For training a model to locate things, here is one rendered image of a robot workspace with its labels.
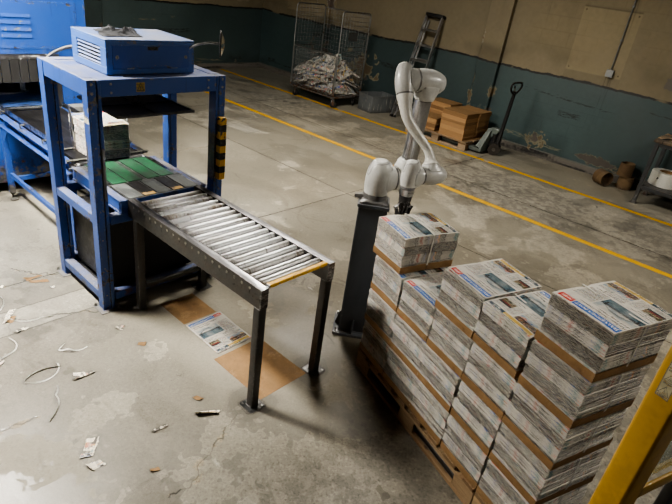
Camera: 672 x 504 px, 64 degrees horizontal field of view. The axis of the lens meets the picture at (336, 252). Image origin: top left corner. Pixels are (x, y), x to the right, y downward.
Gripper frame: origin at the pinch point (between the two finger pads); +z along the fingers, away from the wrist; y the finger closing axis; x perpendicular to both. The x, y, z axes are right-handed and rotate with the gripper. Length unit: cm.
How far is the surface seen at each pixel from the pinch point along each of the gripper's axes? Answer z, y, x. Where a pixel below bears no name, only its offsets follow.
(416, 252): -0.2, -10.0, -32.5
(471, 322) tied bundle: 5, -18, -91
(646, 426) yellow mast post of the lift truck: -25, -37, -182
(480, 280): -11, -9, -81
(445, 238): -7.0, 8.3, -32.6
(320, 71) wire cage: 38, 294, 709
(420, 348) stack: 41, -19, -64
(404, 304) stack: 26, -18, -42
